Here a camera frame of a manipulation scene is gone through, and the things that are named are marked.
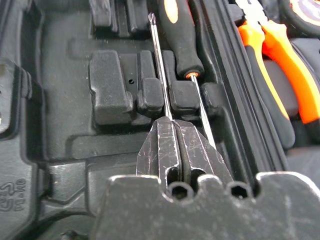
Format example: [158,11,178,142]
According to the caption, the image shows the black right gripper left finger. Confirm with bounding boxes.
[136,118,181,179]

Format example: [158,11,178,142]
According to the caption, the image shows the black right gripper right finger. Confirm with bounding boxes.
[174,119,235,183]

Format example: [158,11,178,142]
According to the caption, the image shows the Phillips screwdriver with steel shaft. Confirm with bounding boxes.
[147,12,174,121]

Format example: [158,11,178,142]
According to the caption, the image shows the black plastic tool case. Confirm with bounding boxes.
[0,0,320,240]

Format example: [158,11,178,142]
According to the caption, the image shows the black and orange tape measure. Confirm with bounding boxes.
[278,0,320,38]

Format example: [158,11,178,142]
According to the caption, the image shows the black and orange handled screwdriver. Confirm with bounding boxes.
[157,0,218,151]

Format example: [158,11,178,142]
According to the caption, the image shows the orange and black handled pliers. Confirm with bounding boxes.
[234,0,320,150]

